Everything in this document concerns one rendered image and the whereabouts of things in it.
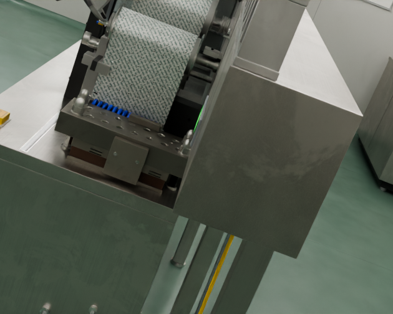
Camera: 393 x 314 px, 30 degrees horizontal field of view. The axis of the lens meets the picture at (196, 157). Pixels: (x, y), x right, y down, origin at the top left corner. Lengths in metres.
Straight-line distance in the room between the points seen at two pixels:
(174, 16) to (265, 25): 1.10
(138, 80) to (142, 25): 0.16
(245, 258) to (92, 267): 0.73
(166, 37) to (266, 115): 0.89
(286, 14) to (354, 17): 6.51
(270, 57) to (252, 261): 0.43
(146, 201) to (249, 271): 0.59
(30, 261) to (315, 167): 1.07
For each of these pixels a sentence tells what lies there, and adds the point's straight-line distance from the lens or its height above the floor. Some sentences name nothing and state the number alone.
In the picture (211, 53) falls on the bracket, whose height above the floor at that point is 1.28.
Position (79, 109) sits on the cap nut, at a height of 1.05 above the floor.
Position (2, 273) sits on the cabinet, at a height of 0.52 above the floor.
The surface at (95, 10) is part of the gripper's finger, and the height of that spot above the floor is 1.29.
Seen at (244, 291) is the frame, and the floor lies 1.00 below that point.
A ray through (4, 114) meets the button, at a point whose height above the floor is 0.92.
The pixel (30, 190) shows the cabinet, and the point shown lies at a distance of 2.05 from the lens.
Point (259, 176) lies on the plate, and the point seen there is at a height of 1.27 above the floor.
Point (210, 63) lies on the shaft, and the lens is 2.17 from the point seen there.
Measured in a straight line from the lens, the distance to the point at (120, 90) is 2.17.
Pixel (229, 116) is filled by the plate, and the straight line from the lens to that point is 1.29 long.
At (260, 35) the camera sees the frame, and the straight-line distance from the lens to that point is 1.27.
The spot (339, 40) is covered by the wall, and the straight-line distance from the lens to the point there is 7.78.
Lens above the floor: 1.68
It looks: 19 degrees down
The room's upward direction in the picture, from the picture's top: 21 degrees clockwise
